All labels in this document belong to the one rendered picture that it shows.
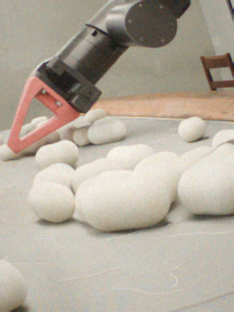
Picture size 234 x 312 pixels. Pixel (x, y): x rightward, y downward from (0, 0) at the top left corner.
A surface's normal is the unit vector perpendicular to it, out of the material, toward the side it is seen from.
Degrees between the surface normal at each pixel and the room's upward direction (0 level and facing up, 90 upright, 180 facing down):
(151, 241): 0
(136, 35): 98
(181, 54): 90
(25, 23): 90
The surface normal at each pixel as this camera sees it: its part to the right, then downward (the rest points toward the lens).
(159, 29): 0.33, 0.18
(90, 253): -0.18, -0.98
